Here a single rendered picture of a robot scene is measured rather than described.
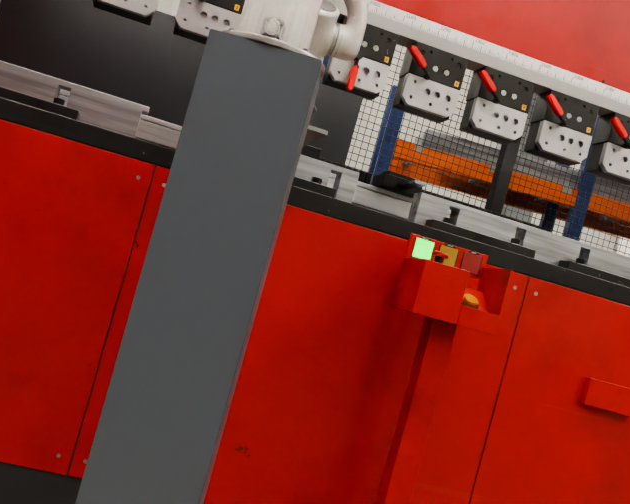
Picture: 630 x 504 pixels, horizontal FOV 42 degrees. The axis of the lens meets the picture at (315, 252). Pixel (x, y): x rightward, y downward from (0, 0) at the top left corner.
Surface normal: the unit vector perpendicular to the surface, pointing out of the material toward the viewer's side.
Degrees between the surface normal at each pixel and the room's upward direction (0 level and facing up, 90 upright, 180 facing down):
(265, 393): 90
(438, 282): 90
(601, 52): 90
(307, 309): 90
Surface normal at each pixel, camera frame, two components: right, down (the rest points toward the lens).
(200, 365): 0.02, -0.04
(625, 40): 0.22, 0.02
